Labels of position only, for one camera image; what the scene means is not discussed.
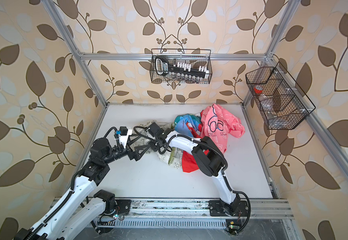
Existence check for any clear bottle red cap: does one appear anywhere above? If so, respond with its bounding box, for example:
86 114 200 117
254 85 280 119

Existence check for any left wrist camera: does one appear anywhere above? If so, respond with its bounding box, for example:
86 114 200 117
116 127 133 148

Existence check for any black socket holder tool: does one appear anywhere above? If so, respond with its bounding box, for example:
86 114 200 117
151 55 212 80

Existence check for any pink printed cloth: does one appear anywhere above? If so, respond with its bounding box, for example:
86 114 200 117
200 104 245 154

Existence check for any back black wire basket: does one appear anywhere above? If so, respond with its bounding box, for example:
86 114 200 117
150 48 212 84

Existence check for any black wire basket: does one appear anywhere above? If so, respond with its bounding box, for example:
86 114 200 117
245 63 316 130
150 48 212 84

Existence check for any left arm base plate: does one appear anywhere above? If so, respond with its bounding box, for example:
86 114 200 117
100 199 132 217

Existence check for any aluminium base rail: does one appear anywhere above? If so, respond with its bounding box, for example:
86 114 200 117
46 197 294 229

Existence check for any red cloth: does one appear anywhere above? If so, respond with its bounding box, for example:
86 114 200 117
181 128 210 173

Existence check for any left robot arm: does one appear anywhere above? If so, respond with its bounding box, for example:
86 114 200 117
14 123 163 240

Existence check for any multicolour striped cloth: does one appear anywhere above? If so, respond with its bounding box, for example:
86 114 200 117
174 114 203 138

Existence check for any white green patterned cloth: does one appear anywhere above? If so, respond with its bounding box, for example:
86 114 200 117
132 121 183 169

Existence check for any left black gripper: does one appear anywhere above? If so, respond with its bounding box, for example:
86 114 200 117
101 132 150 167

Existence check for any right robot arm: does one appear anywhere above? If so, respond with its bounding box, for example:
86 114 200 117
128 123 251 235

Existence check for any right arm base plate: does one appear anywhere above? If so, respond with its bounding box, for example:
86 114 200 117
208 200 251 218

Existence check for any right black wire basket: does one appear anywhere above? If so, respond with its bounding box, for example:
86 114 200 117
245 63 316 130

